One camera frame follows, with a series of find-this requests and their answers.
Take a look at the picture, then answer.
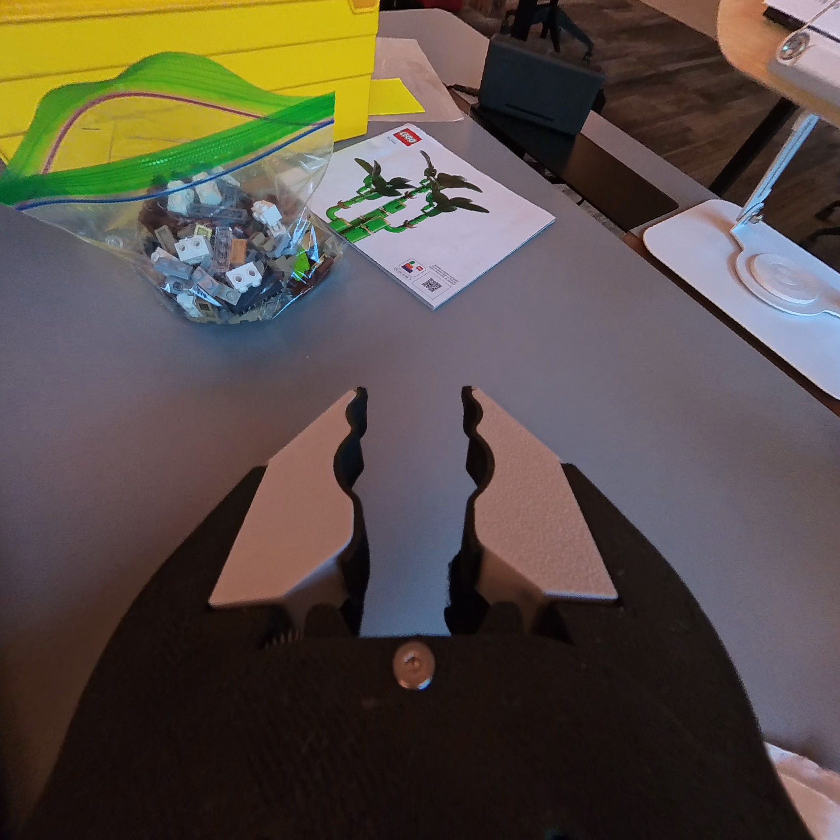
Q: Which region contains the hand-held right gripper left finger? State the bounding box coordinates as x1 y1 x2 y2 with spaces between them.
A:
209 387 369 637

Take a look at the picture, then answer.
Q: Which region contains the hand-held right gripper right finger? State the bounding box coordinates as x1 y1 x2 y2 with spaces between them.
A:
446 386 620 637

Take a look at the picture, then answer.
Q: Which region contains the clear zip bag green seal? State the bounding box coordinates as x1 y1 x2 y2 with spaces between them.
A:
0 51 349 328

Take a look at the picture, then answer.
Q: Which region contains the yellow plastic bin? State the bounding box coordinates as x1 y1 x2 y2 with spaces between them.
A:
0 0 382 166

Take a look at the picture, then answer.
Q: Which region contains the grey desk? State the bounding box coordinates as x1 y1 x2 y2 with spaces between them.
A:
0 8 840 840

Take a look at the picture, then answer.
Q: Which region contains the pile of mixed toy bricks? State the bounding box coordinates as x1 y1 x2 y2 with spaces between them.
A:
141 167 342 326

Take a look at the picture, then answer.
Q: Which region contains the white folding stand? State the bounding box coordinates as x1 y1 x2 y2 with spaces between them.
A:
642 26 840 400

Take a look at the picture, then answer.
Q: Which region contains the toy instruction booklet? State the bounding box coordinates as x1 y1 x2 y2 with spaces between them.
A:
307 125 557 311

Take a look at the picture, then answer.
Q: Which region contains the yellow sticky note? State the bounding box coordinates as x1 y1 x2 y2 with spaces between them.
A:
369 77 425 116

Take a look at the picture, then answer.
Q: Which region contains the black device with green lights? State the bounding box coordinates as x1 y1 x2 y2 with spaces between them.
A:
478 34 606 135

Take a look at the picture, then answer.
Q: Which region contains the clear plastic sheet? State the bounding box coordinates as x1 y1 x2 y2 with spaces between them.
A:
373 38 468 124

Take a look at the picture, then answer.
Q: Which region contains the black office chair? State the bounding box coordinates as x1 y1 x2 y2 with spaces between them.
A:
502 0 597 61

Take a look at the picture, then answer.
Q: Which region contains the wooden board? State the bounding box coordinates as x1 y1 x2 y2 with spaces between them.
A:
717 0 840 101

